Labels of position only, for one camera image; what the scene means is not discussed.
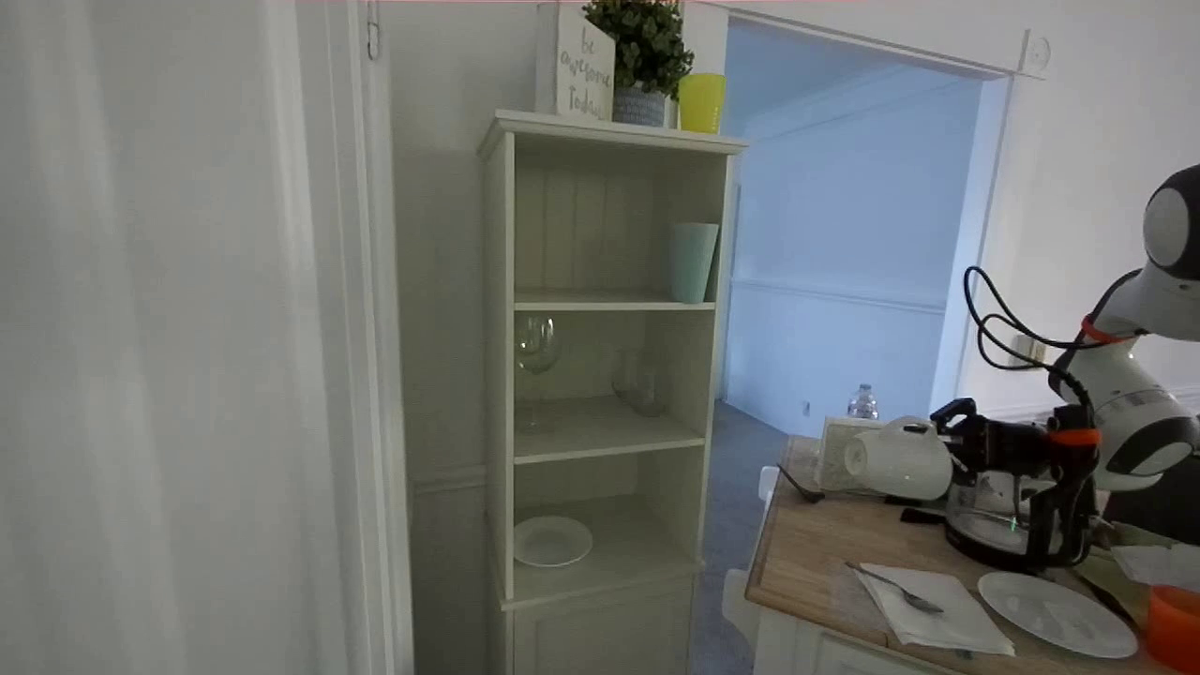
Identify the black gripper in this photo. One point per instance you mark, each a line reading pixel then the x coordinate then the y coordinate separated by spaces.
pixel 1034 451

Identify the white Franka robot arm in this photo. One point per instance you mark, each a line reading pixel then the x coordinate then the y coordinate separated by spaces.
pixel 1151 414

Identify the teal cup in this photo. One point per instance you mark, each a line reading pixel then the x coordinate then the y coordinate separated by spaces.
pixel 691 264

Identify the yellow cup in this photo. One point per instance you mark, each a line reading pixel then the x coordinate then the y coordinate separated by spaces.
pixel 704 101

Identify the glass coffee pot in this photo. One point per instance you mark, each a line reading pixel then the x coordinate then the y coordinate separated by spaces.
pixel 998 520

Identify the clear bottle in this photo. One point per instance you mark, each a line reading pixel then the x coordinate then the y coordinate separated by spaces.
pixel 863 404

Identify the metal spoon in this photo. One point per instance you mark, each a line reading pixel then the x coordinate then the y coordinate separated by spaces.
pixel 908 598

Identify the white paper napkin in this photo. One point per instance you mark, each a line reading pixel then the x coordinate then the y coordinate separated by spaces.
pixel 949 621

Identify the white saucer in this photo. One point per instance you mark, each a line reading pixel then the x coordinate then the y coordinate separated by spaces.
pixel 1054 615

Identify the orange container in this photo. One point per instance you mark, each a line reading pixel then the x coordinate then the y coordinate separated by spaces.
pixel 1174 633

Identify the clear drinking glass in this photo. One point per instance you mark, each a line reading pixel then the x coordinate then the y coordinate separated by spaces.
pixel 641 384

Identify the cream shelf cabinet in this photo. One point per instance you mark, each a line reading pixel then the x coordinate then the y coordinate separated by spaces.
pixel 602 431

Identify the clear wine glass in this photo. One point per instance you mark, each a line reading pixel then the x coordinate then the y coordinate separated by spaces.
pixel 539 343

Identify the potted green plant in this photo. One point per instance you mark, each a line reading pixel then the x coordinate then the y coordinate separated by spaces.
pixel 643 51

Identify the white sign with text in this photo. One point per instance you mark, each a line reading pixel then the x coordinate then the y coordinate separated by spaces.
pixel 582 68

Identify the white panel door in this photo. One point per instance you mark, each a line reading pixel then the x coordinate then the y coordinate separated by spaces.
pixel 191 375

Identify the white doorway frame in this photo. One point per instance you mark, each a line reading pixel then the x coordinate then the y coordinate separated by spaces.
pixel 987 226

